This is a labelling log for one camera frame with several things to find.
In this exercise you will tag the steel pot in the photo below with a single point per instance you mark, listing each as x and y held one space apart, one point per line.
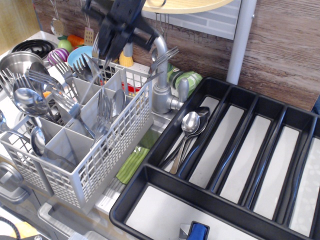
18 62

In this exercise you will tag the green toy cabbage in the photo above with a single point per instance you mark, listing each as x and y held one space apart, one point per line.
193 78

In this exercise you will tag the yellow toy corn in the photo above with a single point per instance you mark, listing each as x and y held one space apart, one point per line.
126 61

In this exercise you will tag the steel spoon front basket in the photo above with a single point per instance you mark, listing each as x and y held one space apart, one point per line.
38 145

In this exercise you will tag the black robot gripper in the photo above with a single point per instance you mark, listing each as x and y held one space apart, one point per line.
120 24

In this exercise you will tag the black cutlery tray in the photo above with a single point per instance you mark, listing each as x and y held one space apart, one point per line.
252 174

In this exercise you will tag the grey toy faucet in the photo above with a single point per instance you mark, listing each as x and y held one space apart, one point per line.
163 101

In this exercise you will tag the steel fork cluster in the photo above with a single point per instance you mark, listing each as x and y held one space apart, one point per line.
104 116
45 79

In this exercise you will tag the light blue bowl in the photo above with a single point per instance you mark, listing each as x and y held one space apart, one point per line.
77 53

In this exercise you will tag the orange toy carrot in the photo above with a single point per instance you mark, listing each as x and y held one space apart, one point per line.
73 39

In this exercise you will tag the large steel spoon left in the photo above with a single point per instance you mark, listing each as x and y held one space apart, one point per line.
31 104

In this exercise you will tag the small steel spoon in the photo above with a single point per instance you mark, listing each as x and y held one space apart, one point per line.
96 75

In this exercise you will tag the steel spoon right compartment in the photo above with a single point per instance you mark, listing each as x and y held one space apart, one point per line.
118 103

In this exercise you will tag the black stove burner coil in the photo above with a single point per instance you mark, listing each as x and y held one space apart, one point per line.
36 46

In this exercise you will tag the steel fork left cluster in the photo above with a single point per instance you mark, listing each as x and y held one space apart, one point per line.
45 79

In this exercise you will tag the steel fork back middle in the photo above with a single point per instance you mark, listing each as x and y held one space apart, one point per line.
83 70

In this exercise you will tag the blue clip object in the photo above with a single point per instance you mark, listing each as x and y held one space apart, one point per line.
193 231

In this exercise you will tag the red toy item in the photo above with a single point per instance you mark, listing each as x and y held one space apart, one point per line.
130 88

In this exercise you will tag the green toy apple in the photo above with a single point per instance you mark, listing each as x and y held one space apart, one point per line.
65 44

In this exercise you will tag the green can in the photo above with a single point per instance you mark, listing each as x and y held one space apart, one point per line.
172 74

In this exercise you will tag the hanging wooden spatula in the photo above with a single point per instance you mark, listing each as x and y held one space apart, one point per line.
88 32

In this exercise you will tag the white metal pole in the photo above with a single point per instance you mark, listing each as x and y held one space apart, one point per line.
240 41

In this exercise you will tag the steel fork back left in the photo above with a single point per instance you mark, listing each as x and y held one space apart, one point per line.
66 73

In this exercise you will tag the hanging metal strainer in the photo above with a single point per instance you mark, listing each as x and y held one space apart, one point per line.
57 26

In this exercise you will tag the grey plastic cutlery basket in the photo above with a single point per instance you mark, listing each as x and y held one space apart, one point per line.
96 166

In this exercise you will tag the purple toy onion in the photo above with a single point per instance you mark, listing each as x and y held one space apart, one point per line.
62 53

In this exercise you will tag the steel fork standing back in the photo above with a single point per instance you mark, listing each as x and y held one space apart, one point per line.
95 48

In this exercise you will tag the green striped cloth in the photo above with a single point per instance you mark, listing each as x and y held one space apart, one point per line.
131 164

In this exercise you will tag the steel fork cluster middle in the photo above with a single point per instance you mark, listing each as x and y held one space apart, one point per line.
104 116

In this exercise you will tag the dark steel spoon in tray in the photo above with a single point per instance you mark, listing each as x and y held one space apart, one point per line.
203 113

